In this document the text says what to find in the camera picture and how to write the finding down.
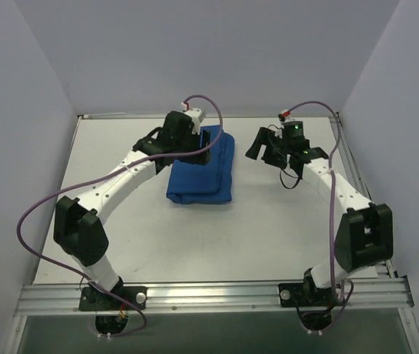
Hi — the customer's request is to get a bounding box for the blue surgical cloth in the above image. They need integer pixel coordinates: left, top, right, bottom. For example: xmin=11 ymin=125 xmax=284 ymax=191
xmin=166 ymin=132 xmax=235 ymax=205

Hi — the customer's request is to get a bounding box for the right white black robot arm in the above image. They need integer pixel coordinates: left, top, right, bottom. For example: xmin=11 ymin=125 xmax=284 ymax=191
xmin=246 ymin=121 xmax=393 ymax=305

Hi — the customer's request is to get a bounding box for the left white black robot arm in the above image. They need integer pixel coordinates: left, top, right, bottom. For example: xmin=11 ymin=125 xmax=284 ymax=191
xmin=53 ymin=108 xmax=210 ymax=309

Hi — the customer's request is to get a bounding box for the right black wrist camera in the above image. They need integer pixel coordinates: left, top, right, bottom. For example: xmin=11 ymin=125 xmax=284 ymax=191
xmin=278 ymin=111 xmax=305 ymax=145

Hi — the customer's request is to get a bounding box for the aluminium right side rail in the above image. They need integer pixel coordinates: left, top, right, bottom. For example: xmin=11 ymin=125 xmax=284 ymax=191
xmin=331 ymin=115 xmax=393 ymax=274

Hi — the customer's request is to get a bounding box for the aluminium rail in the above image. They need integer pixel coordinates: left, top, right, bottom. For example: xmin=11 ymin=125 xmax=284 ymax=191
xmin=15 ymin=277 xmax=414 ymax=316
xmin=331 ymin=115 xmax=393 ymax=274

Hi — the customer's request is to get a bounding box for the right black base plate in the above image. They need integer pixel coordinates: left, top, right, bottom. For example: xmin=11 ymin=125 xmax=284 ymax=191
xmin=277 ymin=282 xmax=341 ymax=308

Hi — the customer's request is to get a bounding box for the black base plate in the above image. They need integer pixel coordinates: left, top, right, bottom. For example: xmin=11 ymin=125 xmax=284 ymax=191
xmin=277 ymin=282 xmax=341 ymax=308
xmin=78 ymin=285 xmax=148 ymax=312

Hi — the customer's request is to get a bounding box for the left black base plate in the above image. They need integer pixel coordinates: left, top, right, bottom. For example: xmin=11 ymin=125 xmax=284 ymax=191
xmin=78 ymin=285 xmax=148 ymax=312

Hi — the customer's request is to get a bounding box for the aluminium front rail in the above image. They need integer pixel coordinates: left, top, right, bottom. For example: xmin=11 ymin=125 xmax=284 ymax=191
xmin=15 ymin=277 xmax=414 ymax=316

